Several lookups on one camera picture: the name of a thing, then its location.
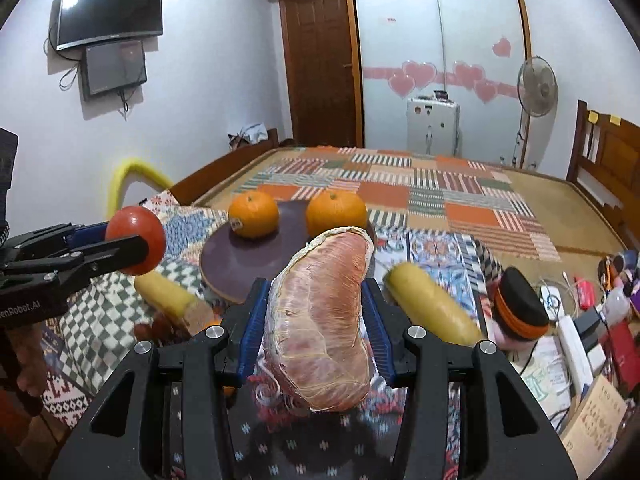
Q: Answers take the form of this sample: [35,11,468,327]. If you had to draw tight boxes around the round dark brown plate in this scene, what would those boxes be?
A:
[199,200,379,305]

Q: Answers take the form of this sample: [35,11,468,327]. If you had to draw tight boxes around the plain orange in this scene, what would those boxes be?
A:
[305,188,369,237]

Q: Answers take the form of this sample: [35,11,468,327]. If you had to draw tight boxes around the patchwork bed blanket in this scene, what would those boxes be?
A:
[200,146,562,262]

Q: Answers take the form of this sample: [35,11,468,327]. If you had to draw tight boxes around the brown wooden door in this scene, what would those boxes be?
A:
[239,0,364,149]

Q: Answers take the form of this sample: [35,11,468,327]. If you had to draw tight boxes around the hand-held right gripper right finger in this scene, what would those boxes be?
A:
[361,278,582,480]

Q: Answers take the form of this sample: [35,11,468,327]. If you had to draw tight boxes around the wooden bed headboard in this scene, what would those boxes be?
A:
[565,100,640,248]

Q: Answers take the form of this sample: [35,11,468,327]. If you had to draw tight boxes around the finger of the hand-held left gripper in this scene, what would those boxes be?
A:
[42,232,151,293]
[7,221,121,261]

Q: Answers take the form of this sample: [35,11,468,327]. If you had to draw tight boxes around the brown cardboard box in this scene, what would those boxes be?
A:
[560,374,629,467]

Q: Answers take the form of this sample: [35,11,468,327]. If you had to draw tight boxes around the patterned tablecloth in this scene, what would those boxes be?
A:
[40,191,507,480]

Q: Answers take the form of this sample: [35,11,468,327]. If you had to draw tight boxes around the white appliance box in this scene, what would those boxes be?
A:
[406,91,461,157]

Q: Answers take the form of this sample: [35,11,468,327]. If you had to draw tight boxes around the tan bed mat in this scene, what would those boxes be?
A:
[492,165,628,267]

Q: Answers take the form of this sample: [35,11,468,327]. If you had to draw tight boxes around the curved yellow foam tube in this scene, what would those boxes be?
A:
[108,157,175,211]

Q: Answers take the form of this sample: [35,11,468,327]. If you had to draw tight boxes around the white plastic bottle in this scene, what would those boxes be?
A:
[602,289,632,322]

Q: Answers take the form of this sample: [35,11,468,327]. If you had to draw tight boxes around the small dark wall monitor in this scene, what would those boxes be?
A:
[81,39,149,102]

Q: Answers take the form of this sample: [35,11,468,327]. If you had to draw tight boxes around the white sliding wardrobe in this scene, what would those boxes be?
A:
[349,0,532,167]

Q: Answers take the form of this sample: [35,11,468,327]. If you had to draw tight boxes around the peeled pink pomelo segment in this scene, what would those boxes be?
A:
[261,227,376,414]

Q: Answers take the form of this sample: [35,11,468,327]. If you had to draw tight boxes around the standing fan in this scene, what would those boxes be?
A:
[513,55,559,167]

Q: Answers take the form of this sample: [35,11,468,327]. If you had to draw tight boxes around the white charger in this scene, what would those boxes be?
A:
[539,284,567,320]

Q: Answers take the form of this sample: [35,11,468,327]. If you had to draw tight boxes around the white power strip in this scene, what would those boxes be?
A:
[556,314,597,402]

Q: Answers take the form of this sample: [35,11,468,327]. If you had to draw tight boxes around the red tomato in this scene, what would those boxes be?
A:
[105,205,167,277]

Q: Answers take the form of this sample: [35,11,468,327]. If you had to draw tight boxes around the yellow padded tube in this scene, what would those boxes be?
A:
[133,273,217,333]
[383,263,485,347]

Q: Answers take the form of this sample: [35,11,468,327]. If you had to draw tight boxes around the orange with small sticker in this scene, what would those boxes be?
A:
[228,190,280,239]

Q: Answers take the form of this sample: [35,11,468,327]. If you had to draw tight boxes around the wall-mounted black television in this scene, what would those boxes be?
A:
[55,0,164,52]

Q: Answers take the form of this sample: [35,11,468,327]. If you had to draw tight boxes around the red box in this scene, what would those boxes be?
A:
[609,319,640,392]

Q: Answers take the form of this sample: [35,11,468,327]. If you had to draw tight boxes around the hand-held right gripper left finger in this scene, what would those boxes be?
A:
[47,278,272,480]

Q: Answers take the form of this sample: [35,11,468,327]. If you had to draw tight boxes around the wooden bed footboard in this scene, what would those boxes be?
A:
[169,129,281,207]

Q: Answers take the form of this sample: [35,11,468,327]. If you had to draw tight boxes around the pile of clothes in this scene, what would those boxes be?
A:
[227,122,270,152]

